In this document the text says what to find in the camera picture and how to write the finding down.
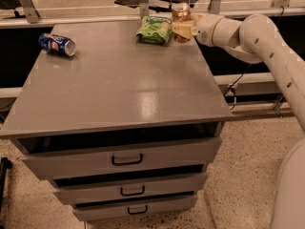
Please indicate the middle grey drawer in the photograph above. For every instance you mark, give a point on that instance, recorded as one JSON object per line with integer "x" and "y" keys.
{"x": 133, "y": 188}

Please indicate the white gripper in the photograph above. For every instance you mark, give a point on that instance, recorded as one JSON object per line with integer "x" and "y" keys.
{"x": 206, "y": 28}

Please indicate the grey drawer cabinet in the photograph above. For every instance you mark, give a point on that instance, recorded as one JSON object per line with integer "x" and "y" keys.
{"x": 116, "y": 91}

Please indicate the black object at left edge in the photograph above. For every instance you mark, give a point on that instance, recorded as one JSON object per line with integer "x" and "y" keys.
{"x": 5, "y": 164}

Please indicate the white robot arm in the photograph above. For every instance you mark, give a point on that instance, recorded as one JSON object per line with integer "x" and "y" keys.
{"x": 253, "y": 40}

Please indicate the top grey drawer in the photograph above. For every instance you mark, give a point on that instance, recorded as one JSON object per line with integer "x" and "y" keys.
{"x": 122, "y": 159}

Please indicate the green rice chip bag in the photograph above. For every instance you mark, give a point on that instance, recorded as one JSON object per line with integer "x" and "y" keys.
{"x": 155, "y": 29}

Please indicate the bottom grey drawer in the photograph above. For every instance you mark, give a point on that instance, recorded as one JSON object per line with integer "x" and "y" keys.
{"x": 136, "y": 207}

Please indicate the grey drawer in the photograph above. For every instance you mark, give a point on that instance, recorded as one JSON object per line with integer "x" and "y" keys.
{"x": 136, "y": 207}
{"x": 122, "y": 159}
{"x": 133, "y": 188}

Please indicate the orange soda can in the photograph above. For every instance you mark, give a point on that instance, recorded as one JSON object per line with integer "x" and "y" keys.
{"x": 181, "y": 12}

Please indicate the blue pepsi can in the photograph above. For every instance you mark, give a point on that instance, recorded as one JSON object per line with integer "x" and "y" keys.
{"x": 57, "y": 44}

